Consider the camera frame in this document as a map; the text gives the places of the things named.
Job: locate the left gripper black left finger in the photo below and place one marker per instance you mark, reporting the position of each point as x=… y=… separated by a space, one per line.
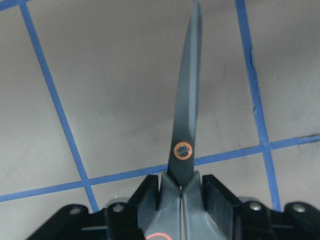
x=129 y=220

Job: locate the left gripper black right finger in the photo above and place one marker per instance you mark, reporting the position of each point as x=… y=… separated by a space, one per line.
x=237 y=219

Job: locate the scissors with orange handle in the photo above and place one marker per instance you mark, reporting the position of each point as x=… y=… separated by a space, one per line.
x=180 y=200

